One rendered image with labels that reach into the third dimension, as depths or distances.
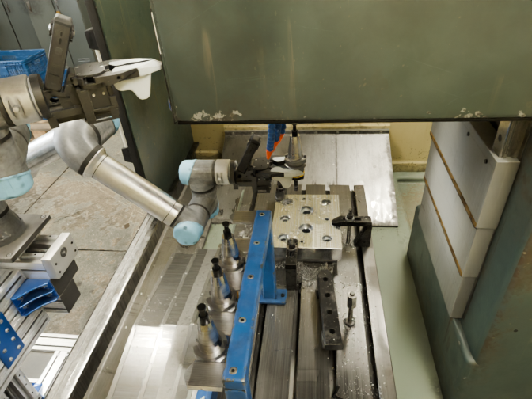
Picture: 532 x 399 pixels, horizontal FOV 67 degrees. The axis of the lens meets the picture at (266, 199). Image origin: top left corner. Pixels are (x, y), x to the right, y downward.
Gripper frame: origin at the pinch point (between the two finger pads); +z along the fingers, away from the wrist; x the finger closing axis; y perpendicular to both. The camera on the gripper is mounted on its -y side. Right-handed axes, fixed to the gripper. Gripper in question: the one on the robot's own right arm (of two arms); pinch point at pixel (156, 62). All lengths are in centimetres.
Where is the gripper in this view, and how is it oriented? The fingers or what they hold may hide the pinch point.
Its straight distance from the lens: 76.7
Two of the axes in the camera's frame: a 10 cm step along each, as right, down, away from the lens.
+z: 9.1, -2.8, 2.9
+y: 0.6, 8.1, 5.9
